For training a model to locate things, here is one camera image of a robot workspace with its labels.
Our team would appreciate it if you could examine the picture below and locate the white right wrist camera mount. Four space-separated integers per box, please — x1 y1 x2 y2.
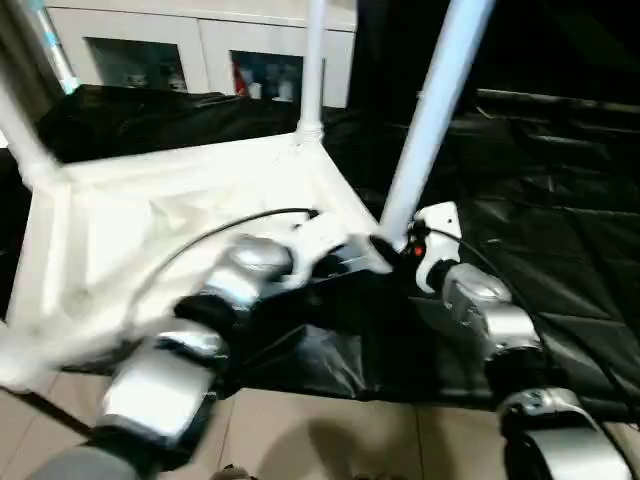
412 201 461 294

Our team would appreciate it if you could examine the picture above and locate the grey curtain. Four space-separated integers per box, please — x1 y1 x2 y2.
0 0 51 116

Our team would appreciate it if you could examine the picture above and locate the black work mat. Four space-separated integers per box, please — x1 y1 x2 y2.
0 82 640 424

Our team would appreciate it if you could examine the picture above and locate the large black box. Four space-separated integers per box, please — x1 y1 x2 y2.
349 0 481 126

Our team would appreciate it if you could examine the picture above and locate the white plastic table top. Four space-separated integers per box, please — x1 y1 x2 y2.
0 132 396 394

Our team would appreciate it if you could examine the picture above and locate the white plastic table leg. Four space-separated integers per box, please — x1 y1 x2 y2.
294 0 331 144
379 0 496 246
0 89 69 189

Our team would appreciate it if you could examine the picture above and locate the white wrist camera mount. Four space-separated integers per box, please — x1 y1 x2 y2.
287 212 351 289
412 201 461 294

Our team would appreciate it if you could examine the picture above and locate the white glass-door cabinet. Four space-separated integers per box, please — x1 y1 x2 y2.
47 0 359 109

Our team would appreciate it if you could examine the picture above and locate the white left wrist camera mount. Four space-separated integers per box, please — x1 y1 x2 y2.
287 212 351 289

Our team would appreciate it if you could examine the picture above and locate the silver metal bar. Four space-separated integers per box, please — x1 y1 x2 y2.
474 88 640 114

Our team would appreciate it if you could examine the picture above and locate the black metal frame leg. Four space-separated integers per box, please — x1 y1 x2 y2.
14 389 94 436

